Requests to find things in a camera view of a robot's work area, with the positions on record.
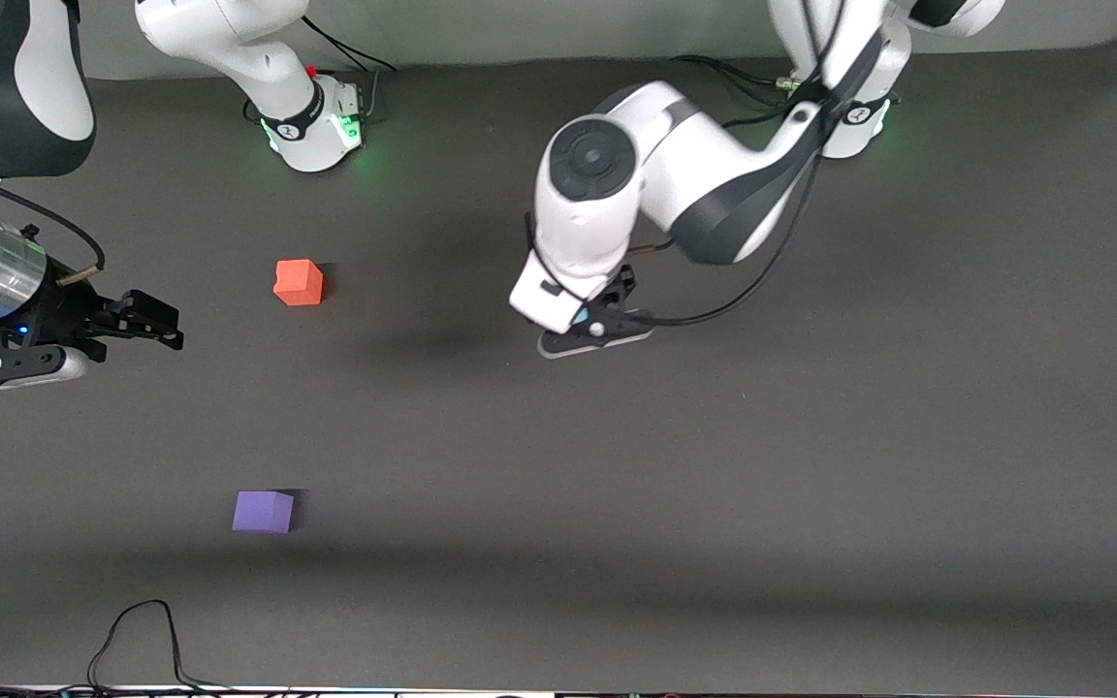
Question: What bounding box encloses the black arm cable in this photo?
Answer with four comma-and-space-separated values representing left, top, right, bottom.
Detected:
525, 0, 850, 328
0, 155, 106, 288

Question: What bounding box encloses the thin black table cable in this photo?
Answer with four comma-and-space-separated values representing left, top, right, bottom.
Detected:
0, 599, 230, 697

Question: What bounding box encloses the orange foam block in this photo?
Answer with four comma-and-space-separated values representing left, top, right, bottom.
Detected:
272, 259, 325, 307

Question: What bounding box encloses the black left base cable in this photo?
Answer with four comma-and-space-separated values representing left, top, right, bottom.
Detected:
670, 55, 802, 108

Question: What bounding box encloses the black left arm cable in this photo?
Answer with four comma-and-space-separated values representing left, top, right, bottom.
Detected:
525, 0, 850, 328

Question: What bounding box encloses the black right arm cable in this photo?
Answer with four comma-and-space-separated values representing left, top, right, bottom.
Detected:
0, 155, 106, 288

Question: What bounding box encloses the purple foam block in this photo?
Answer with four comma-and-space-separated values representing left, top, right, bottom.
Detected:
232, 491, 296, 535

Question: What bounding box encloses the black right base cable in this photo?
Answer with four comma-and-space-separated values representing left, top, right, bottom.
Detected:
302, 15, 397, 122

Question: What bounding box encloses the black base cable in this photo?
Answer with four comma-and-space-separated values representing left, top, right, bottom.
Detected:
670, 55, 802, 108
302, 15, 397, 122

